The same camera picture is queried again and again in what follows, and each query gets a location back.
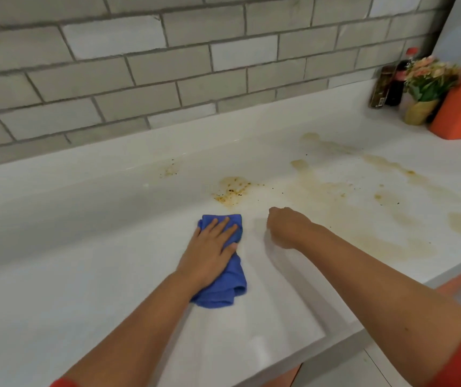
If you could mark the person's right hand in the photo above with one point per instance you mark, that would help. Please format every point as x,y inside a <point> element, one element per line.
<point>288,229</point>

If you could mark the person's left hand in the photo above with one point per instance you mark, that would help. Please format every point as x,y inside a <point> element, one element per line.
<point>206,257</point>

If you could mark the blue cloth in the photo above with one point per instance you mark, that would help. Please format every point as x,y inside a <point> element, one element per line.
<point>230,284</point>

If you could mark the brown spice jar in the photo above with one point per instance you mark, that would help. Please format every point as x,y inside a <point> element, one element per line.
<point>380,88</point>

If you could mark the cola bottle with red cap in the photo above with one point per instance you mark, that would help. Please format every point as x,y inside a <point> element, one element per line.
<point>399,82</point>

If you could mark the artificial flowers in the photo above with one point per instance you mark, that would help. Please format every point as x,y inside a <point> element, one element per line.
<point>425,90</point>

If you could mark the person's left forearm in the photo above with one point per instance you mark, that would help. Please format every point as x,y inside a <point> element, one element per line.
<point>129,334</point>

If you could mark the person's right forearm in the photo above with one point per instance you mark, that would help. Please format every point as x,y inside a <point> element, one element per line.
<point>391,306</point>

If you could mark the white countertop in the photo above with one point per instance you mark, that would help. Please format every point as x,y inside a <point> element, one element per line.
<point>73,221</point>

